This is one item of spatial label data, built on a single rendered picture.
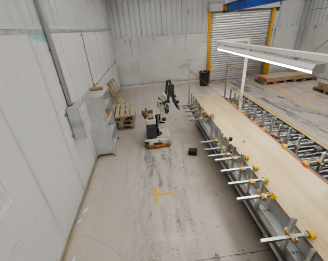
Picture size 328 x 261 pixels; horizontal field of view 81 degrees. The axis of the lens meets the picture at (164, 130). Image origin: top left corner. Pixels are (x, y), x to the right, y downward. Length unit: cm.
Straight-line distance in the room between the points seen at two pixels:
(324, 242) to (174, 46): 959
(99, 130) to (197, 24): 781
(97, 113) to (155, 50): 664
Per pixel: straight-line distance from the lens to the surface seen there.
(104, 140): 482
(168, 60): 1064
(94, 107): 450
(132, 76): 1070
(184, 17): 1071
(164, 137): 492
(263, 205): 298
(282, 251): 256
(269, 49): 276
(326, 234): 261
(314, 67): 220
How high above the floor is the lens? 275
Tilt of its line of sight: 28 degrees down
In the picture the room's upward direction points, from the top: 4 degrees counter-clockwise
